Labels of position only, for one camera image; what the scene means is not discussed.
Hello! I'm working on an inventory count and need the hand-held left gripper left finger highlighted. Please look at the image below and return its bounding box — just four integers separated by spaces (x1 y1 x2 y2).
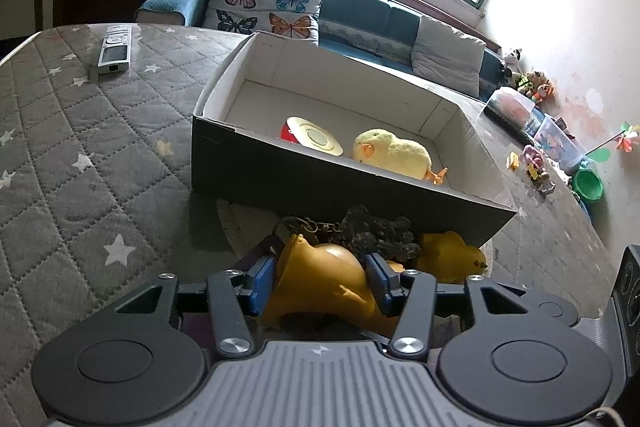
114 256 277 362

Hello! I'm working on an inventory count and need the pink toy figure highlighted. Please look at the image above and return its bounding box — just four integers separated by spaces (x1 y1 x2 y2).
522 144 546 168

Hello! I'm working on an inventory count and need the colourful pinwheel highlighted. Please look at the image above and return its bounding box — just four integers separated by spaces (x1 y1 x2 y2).
585 122 640 158

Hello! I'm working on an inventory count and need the blue patterned box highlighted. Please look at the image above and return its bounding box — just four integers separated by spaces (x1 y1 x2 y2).
531 113 557 142

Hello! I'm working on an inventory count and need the black and white plush toy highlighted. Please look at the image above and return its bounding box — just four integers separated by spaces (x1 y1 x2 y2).
501 48 524 75

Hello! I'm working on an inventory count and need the small yellow rubber duck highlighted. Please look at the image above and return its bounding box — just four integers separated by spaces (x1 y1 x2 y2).
415 231 488 285

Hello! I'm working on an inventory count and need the green plastic bowl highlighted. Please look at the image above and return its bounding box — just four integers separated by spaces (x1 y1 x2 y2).
571 168 605 202

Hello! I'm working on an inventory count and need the large yellow rubber duck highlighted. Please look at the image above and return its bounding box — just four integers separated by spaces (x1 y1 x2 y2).
260 234 401 338

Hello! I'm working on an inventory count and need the grey quilted star table cover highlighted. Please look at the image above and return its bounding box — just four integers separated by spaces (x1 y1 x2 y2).
0 23 618 408

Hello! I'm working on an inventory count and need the yellow plush chick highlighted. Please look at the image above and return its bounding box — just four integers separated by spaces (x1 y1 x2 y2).
352 129 448 185

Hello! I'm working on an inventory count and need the blue sofa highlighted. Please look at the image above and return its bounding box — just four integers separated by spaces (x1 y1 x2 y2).
135 0 506 102

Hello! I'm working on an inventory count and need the white cushion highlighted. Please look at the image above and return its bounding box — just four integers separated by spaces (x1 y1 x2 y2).
411 14 487 98

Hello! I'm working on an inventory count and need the white remote control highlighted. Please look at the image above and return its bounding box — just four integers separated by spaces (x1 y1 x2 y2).
96 24 132 78

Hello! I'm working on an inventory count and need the orange plush toy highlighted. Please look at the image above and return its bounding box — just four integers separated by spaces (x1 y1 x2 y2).
530 77 556 106

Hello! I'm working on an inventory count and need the lidded clear storage box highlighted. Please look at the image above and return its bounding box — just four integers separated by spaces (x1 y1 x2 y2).
482 88 538 142

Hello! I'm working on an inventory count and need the red toy apple half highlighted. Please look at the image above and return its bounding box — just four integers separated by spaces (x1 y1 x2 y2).
279 117 346 156

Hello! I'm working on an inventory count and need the dark grey cardboard box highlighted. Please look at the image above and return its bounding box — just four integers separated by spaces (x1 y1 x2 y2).
191 32 517 248

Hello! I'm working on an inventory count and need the dark beaded keychain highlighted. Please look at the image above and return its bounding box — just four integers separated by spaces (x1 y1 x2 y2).
272 205 422 265

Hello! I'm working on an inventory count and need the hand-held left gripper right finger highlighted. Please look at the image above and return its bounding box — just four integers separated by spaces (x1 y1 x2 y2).
364 253 531 362

